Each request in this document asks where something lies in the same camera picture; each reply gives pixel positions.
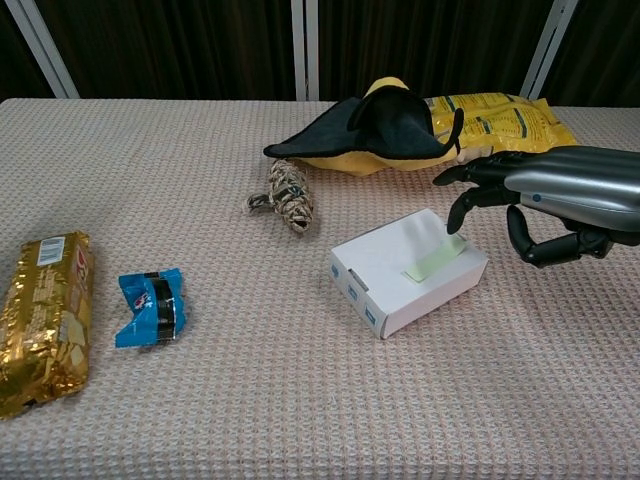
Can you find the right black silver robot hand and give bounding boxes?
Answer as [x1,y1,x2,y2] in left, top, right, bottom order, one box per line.
[432,145,640,269]

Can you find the white cardboard box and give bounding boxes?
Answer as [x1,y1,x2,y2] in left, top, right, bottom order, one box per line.
[328,208,490,340]

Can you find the yellow snack bag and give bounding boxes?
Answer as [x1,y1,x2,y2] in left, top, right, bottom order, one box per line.
[423,92,581,164]

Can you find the black and yellow cloth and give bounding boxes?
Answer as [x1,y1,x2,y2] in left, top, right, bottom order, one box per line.
[263,76,465,176]

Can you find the beige woven tablecloth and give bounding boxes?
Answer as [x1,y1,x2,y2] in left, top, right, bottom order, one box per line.
[0,97,640,480]

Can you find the blue snack wrapper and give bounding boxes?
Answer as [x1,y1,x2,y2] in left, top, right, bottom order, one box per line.
[114,268,185,350]

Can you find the gold foil snack package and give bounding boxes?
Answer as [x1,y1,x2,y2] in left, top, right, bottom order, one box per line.
[0,230,95,420]

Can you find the white frame post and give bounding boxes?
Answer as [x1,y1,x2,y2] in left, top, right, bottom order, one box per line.
[519,0,579,100]
[291,0,320,101]
[4,0,80,100]

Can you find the braided straw rope bundle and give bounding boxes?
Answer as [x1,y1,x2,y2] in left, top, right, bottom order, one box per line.
[245,158,315,235]

